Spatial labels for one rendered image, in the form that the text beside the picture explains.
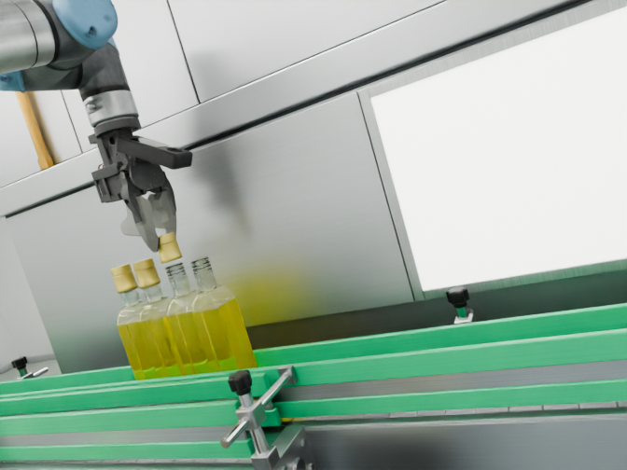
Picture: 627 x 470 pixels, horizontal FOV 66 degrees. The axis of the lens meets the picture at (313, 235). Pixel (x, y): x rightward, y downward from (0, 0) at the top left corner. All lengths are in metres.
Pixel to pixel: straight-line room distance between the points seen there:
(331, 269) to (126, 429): 0.40
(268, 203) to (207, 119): 0.19
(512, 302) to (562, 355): 0.20
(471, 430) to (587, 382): 0.14
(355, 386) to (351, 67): 0.47
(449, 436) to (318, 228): 0.37
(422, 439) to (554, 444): 0.15
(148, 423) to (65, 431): 0.19
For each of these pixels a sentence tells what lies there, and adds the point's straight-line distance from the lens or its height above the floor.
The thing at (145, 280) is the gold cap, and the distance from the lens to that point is 0.85.
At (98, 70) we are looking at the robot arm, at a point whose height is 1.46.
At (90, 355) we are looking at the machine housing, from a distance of 1.30.
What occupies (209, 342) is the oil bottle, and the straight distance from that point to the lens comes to 0.79.
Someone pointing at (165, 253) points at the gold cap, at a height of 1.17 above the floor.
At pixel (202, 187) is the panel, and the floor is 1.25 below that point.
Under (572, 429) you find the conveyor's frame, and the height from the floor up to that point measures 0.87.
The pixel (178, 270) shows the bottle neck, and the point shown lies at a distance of 0.81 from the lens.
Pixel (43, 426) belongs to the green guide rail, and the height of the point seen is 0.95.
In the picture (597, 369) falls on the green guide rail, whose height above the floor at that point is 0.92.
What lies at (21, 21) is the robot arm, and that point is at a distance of 0.66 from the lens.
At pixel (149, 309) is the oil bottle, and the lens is 0.85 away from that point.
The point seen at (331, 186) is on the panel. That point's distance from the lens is 0.78.
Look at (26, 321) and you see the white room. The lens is 7.03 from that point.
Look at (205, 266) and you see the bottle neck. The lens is 0.77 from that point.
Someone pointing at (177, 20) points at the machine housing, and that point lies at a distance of 0.97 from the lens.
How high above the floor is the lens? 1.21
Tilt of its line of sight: 6 degrees down
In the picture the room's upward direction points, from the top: 16 degrees counter-clockwise
